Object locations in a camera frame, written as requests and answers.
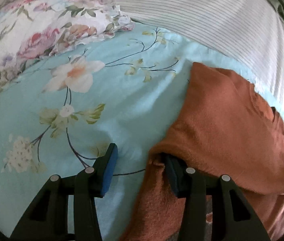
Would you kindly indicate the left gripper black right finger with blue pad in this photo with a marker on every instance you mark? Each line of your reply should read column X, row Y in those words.
column 215, row 207

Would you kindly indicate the light blue floral bedsheet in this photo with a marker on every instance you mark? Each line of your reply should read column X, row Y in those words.
column 63, row 112

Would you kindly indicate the white pink floral cloth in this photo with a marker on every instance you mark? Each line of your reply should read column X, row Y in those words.
column 113, row 20

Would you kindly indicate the rust orange knit sweater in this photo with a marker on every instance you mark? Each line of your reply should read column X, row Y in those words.
column 224, row 127

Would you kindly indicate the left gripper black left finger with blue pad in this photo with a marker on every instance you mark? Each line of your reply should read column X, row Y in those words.
column 64, row 208

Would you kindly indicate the white striped pillow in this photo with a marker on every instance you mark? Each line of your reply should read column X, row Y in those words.
column 250, row 31

